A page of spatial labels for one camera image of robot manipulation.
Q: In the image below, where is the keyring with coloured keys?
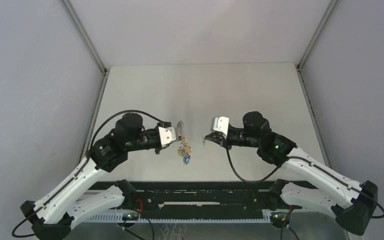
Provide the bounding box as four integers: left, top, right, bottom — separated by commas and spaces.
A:
176, 121, 191, 165

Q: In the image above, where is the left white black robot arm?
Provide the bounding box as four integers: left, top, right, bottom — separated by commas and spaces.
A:
20, 110, 183, 240

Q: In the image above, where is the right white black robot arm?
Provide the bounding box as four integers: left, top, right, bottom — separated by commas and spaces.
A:
204, 111, 380, 236

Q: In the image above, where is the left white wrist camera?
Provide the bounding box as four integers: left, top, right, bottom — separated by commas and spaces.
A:
157, 121, 181, 149

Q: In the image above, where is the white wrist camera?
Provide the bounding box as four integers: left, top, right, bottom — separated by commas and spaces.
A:
157, 121, 181, 149
210, 116, 230, 138

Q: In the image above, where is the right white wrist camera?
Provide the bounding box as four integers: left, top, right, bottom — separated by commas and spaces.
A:
210, 116, 230, 138

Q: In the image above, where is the left black camera cable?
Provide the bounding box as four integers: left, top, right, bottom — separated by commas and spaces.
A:
11, 109, 171, 239

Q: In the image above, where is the black camera cable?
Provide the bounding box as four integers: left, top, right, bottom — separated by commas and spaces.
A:
11, 109, 171, 239
225, 145, 384, 220

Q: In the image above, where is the left aluminium frame post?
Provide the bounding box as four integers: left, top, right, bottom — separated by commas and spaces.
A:
60, 0, 108, 163

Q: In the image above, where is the aluminium frame post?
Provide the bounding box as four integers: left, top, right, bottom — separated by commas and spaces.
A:
295, 0, 340, 167
60, 0, 108, 163

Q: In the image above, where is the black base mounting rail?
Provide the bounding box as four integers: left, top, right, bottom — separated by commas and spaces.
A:
89, 180, 304, 221

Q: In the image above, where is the white slotted cable duct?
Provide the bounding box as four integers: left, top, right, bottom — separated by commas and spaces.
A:
84, 211, 276, 224

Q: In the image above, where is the right black camera cable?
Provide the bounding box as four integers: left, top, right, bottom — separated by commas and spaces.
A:
225, 145, 384, 220

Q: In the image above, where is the right aluminium frame post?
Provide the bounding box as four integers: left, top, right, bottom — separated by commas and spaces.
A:
295, 0, 340, 167

